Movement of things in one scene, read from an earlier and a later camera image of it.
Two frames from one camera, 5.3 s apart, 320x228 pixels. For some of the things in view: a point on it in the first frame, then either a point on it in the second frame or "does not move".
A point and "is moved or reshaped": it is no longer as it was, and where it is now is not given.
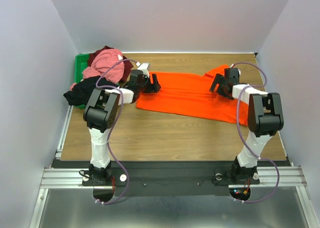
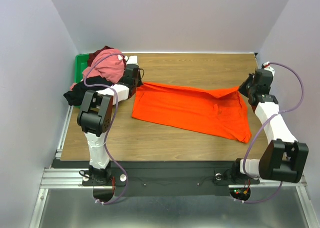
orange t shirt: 190,94 is moved or reshaped
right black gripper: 222,82 to 246,85
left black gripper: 152,88 to 139,83
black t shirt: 81,91 does not move
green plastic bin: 81,63 does not move
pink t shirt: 101,61 does not move
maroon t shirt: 128,64 does not move
